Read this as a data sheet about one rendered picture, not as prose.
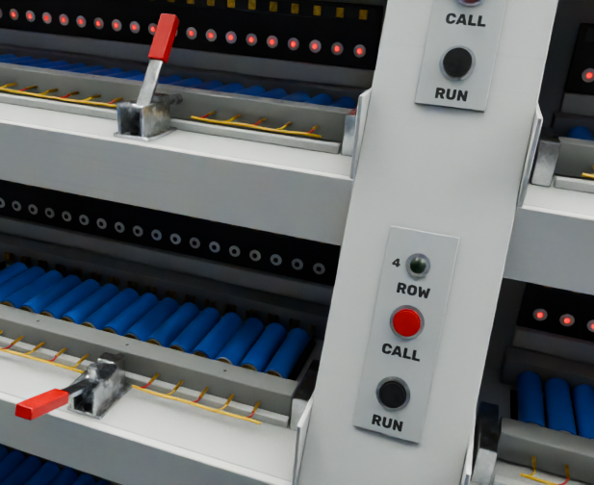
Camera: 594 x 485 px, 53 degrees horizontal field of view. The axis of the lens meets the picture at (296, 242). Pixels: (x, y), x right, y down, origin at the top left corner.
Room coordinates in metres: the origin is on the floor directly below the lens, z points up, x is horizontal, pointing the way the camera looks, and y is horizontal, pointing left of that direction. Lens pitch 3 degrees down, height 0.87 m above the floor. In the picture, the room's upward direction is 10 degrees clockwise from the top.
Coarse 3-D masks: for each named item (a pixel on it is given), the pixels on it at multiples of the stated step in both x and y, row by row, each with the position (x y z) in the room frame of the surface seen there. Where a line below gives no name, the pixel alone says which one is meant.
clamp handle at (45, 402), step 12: (96, 372) 0.41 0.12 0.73; (84, 384) 0.40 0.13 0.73; (96, 384) 0.41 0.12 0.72; (36, 396) 0.36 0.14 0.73; (48, 396) 0.36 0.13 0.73; (60, 396) 0.37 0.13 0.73; (72, 396) 0.38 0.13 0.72; (24, 408) 0.34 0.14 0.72; (36, 408) 0.35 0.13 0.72; (48, 408) 0.36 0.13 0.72
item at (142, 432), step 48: (48, 240) 0.61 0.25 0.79; (96, 240) 0.59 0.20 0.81; (288, 288) 0.54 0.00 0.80; (0, 384) 0.43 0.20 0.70; (48, 384) 0.43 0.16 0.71; (0, 432) 0.43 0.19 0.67; (48, 432) 0.41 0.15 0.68; (96, 432) 0.40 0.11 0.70; (144, 432) 0.39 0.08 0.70; (192, 432) 0.40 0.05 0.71; (240, 432) 0.40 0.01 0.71; (288, 432) 0.41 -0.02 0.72; (144, 480) 0.40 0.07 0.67; (192, 480) 0.38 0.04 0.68; (240, 480) 0.37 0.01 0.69; (288, 480) 0.37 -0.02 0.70
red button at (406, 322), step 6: (402, 312) 0.34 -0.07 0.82; (408, 312) 0.34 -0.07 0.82; (414, 312) 0.34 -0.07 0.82; (396, 318) 0.34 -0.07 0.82; (402, 318) 0.34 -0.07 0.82; (408, 318) 0.34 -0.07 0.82; (414, 318) 0.34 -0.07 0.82; (396, 324) 0.34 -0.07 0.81; (402, 324) 0.34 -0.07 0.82; (408, 324) 0.34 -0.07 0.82; (414, 324) 0.34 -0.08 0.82; (420, 324) 0.34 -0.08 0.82; (396, 330) 0.34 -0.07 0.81; (402, 330) 0.34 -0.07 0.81; (408, 330) 0.34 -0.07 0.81; (414, 330) 0.34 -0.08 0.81; (408, 336) 0.34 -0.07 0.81
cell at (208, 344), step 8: (224, 320) 0.50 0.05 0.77; (232, 320) 0.50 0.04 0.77; (240, 320) 0.51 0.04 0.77; (216, 328) 0.49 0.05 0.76; (224, 328) 0.49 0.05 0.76; (232, 328) 0.50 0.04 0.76; (208, 336) 0.48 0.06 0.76; (216, 336) 0.48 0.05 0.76; (224, 336) 0.48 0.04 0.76; (232, 336) 0.49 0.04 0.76; (200, 344) 0.46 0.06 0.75; (208, 344) 0.46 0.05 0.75; (216, 344) 0.47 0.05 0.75; (224, 344) 0.48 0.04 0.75; (192, 352) 0.46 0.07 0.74; (200, 352) 0.46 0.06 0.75; (208, 352) 0.46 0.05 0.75; (216, 352) 0.46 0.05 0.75
